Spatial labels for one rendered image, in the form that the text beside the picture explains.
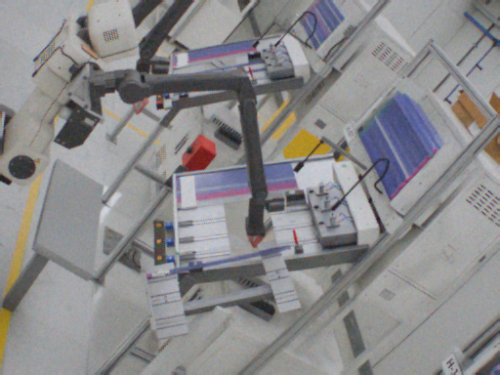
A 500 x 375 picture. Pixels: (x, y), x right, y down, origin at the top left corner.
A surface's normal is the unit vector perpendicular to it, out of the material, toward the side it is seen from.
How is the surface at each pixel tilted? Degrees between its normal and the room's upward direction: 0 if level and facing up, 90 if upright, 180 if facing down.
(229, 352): 90
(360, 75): 90
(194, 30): 90
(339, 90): 90
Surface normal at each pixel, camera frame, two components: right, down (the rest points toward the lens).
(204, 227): -0.08, -0.84
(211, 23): 0.11, 0.53
